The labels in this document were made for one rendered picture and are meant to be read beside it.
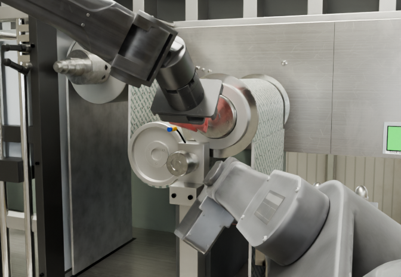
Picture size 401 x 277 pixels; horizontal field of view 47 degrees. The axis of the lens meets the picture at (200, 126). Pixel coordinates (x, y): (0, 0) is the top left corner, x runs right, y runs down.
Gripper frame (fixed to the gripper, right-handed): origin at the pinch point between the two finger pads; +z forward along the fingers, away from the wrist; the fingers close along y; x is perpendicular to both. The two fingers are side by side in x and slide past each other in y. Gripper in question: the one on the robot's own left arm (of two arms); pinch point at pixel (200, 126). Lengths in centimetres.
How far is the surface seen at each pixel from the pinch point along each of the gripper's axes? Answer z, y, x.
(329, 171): 249, 7, 112
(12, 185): 50, -76, 2
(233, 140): 3.6, 5.0, -0.2
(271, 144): 15.9, 9.2, 6.3
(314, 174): 252, -3, 110
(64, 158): 13.0, -32.9, -3.1
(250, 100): 0.1, 7.4, 5.9
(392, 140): 29.8, 32.0, 17.3
